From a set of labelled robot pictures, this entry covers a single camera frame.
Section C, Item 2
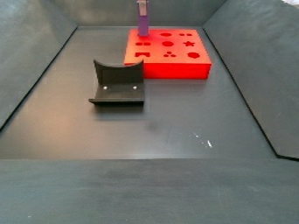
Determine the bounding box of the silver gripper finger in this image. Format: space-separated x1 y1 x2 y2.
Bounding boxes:
137 0 146 17

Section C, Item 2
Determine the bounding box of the purple rectangular block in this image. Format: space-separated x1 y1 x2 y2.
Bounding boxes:
136 0 149 37

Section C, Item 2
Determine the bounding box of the red shape sorter block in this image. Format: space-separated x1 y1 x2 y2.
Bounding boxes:
124 29 212 80

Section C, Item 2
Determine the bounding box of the black curved holder bracket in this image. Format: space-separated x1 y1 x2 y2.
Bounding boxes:
88 60 145 105

